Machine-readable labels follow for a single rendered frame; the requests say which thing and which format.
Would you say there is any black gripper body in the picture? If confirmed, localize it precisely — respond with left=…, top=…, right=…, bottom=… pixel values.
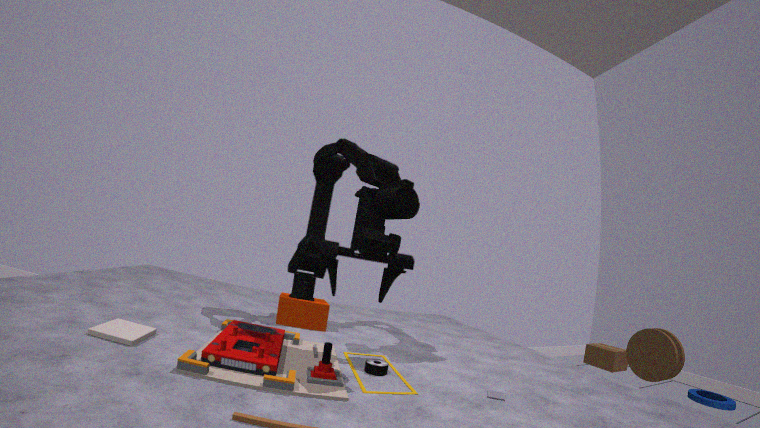
left=315, top=217, right=415, bottom=270

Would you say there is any black wheel with grey rim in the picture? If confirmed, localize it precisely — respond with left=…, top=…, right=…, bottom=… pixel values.
left=365, top=358, right=389, bottom=376

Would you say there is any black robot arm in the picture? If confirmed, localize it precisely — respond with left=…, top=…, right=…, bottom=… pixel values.
left=287, top=138, right=420, bottom=302

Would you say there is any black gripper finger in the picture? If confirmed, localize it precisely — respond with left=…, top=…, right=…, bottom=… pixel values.
left=378, top=267, right=407, bottom=303
left=320, top=257, right=339, bottom=296

